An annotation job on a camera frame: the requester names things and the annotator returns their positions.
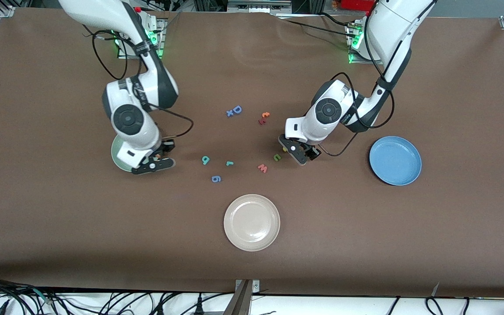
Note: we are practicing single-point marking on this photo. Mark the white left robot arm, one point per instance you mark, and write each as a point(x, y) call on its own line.
point(328, 111)

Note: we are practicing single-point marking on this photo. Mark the blue foam letter D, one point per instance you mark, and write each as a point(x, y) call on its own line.
point(237, 109)

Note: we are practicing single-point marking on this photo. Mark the beige plate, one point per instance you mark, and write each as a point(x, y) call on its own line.
point(252, 223)

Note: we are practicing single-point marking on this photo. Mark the pale green plate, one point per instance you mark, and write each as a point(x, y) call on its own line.
point(115, 155)

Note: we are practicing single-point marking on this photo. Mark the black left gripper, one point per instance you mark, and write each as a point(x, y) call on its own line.
point(313, 152)

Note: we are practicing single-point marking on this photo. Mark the metal clamp bracket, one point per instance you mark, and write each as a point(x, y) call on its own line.
point(241, 302)

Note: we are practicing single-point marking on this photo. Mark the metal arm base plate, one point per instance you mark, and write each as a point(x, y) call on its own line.
point(357, 61)
point(161, 48)

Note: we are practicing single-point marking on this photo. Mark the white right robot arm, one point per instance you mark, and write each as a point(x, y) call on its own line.
point(127, 118)

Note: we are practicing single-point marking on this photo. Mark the aluminium frame profile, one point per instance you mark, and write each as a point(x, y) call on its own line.
point(210, 4)

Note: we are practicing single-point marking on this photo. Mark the table cover sheet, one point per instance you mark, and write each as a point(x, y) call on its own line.
point(59, 218)

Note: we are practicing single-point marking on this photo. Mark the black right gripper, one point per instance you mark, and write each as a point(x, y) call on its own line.
point(167, 147)

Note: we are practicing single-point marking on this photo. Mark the red box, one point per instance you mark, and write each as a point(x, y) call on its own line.
point(357, 4)

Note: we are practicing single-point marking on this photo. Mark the blue plate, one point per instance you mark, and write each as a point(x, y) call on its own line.
point(395, 161)

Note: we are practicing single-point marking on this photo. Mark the blue foam digit six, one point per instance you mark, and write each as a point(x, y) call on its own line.
point(216, 178)

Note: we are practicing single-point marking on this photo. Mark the pink foam letter w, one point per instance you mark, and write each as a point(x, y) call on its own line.
point(262, 168)

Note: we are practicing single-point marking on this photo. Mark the grey metal box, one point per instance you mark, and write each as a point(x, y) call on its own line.
point(258, 5)

